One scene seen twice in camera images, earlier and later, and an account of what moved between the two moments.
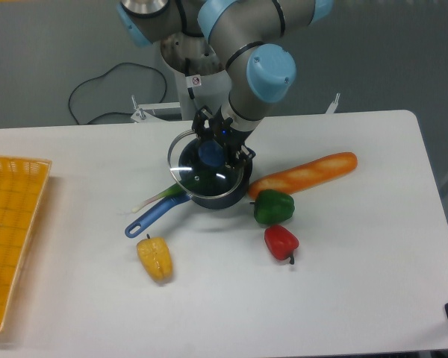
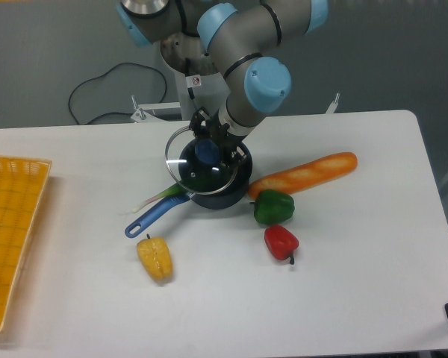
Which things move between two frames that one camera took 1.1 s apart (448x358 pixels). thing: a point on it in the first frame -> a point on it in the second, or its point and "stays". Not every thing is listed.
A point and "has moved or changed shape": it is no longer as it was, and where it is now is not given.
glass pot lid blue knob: x=200 y=168 has moved or changed shape
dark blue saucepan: x=213 y=187 stays
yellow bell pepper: x=156 y=256 stays
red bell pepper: x=281 y=242 stays
